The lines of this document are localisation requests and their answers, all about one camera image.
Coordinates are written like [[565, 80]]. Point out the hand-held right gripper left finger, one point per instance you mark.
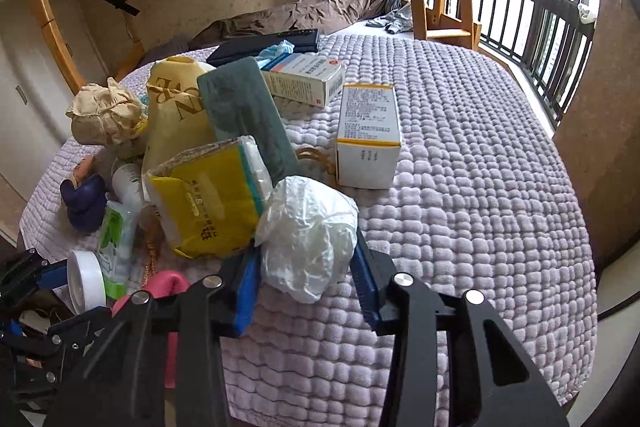
[[247, 302]]

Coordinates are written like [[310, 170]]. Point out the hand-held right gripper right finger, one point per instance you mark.
[[367, 292]]

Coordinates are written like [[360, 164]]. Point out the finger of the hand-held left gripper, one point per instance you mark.
[[52, 276], [80, 327]]

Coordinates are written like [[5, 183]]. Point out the white plastic bag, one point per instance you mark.
[[305, 242]]

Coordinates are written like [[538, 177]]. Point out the peach snack packet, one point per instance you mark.
[[82, 169]]

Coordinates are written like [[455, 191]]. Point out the white yellow-striped medicine box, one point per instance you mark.
[[367, 127]]

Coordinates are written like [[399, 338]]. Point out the white tape roll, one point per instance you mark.
[[87, 282]]

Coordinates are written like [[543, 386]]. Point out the green and white tube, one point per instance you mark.
[[117, 247]]

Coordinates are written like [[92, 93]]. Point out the purple plastic object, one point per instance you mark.
[[85, 202]]

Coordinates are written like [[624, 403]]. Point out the pink plastic object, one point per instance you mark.
[[162, 284]]

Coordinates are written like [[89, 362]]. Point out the yellow tissue pack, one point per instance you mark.
[[210, 197]]

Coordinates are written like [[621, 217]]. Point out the white plastic bottle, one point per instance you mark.
[[127, 184]]

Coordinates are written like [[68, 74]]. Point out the crumpled beige paper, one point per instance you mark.
[[105, 112]]

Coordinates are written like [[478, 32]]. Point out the grey-green towel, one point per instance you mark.
[[240, 107]]

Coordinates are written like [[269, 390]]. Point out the beige lettered paper bag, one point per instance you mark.
[[172, 117]]

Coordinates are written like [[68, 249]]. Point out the white orange-striped medicine box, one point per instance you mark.
[[305, 82]]

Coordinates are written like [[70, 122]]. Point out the blue face mask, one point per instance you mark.
[[275, 51]]

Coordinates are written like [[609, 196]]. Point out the black flat case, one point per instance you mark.
[[265, 43]]

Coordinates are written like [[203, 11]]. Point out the grey garment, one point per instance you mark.
[[395, 19]]

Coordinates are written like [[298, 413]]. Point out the brown duvet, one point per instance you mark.
[[320, 7]]

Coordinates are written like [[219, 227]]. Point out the black railing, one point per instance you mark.
[[545, 2]]

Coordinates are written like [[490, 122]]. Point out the small white cloth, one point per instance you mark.
[[586, 13]]

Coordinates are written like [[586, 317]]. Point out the wooden bunk bed frame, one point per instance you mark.
[[55, 22]]

